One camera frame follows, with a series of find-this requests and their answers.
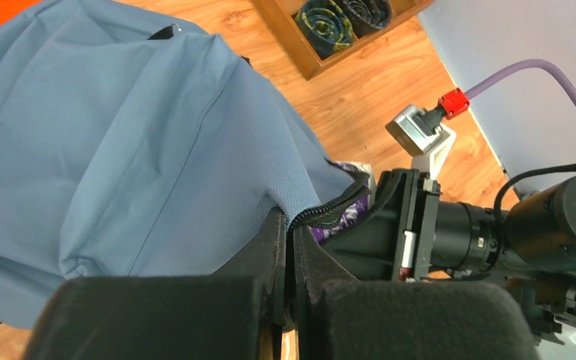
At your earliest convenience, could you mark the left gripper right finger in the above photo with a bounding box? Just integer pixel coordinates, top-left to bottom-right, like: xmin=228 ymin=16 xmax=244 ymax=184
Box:
xmin=292 ymin=227 xmax=539 ymax=359

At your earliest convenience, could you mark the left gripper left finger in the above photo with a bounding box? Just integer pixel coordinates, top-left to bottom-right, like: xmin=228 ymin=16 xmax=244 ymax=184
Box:
xmin=24 ymin=208 xmax=286 ymax=359

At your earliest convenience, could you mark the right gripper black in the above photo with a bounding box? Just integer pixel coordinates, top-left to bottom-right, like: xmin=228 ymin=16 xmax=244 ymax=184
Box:
xmin=322 ymin=170 xmax=509 ymax=282

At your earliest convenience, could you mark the purple treehouse book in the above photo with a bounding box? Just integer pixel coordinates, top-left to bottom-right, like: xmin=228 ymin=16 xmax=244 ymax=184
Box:
xmin=310 ymin=161 xmax=376 ymax=245

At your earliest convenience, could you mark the blue grey backpack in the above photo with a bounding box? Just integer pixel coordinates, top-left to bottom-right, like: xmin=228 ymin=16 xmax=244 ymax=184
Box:
xmin=0 ymin=1 xmax=366 ymax=329

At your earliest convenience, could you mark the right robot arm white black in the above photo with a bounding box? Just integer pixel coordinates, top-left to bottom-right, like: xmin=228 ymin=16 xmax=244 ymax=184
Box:
xmin=322 ymin=164 xmax=576 ymax=343

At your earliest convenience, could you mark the rolled blue green tie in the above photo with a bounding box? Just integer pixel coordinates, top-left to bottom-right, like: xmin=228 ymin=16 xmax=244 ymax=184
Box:
xmin=294 ymin=0 xmax=356 ymax=60

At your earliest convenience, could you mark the rolled dark tie lower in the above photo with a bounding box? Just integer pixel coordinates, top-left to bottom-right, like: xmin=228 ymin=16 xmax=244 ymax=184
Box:
xmin=339 ymin=0 xmax=393 ymax=38

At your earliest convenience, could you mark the wooden compartment tray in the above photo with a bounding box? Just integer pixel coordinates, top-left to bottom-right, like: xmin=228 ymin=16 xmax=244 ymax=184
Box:
xmin=251 ymin=0 xmax=433 ymax=80

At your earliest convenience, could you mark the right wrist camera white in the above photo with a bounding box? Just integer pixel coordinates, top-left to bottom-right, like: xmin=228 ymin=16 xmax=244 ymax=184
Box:
xmin=385 ymin=104 xmax=457 ymax=180

